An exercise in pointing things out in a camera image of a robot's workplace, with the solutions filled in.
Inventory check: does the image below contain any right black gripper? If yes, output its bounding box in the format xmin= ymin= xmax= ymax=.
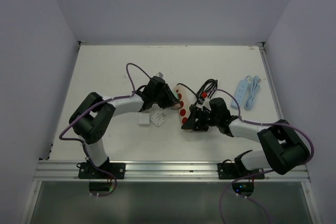
xmin=182 ymin=106 xmax=219 ymax=132

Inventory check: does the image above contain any beige red power strip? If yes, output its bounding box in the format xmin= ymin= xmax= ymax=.
xmin=174 ymin=84 xmax=191 ymax=126

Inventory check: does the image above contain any black power cable with plug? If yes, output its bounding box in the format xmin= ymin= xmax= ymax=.
xmin=176 ymin=78 xmax=219 ymax=101

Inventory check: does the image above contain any white folding-prong adapter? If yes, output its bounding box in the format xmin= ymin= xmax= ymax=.
xmin=150 ymin=112 xmax=165 ymax=127

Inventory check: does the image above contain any white USB charger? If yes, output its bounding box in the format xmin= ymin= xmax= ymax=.
xmin=138 ymin=113 xmax=150 ymax=126

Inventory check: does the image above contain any light blue power strip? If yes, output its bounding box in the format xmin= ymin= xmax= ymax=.
xmin=230 ymin=76 xmax=261 ymax=110

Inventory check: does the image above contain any green plug adapter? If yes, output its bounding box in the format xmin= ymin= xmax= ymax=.
xmin=172 ymin=91 xmax=179 ymax=99

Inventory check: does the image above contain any pink brown plug adapter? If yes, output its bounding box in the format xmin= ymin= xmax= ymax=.
xmin=172 ymin=103 xmax=181 ymax=110

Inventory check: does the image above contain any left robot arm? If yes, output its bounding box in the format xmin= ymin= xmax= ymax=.
xmin=69 ymin=76 xmax=180 ymax=178

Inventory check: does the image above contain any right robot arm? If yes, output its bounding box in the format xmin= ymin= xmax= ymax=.
xmin=181 ymin=98 xmax=310 ymax=178

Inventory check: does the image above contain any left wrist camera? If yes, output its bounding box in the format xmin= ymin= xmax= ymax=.
xmin=156 ymin=72 xmax=164 ymax=78

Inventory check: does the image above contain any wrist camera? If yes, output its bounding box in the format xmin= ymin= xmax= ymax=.
xmin=198 ymin=92 xmax=209 ymax=109
xmin=156 ymin=72 xmax=164 ymax=78

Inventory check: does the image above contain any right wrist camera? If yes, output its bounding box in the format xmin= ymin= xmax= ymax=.
xmin=198 ymin=92 xmax=209 ymax=109

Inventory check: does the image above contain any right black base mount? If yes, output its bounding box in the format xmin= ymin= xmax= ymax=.
xmin=217 ymin=159 xmax=265 ymax=180

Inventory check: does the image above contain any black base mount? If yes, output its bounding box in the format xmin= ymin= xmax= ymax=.
xmin=217 ymin=159 xmax=265 ymax=180
xmin=76 ymin=162 xmax=126 ymax=179

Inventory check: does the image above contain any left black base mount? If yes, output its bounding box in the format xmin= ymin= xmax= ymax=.
xmin=76 ymin=162 xmax=126 ymax=179

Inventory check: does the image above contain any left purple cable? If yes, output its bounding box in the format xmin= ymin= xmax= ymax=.
xmin=59 ymin=63 xmax=153 ymax=146

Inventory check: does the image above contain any aluminium mounting rail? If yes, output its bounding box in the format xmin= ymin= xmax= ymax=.
xmin=33 ymin=158 xmax=312 ymax=183

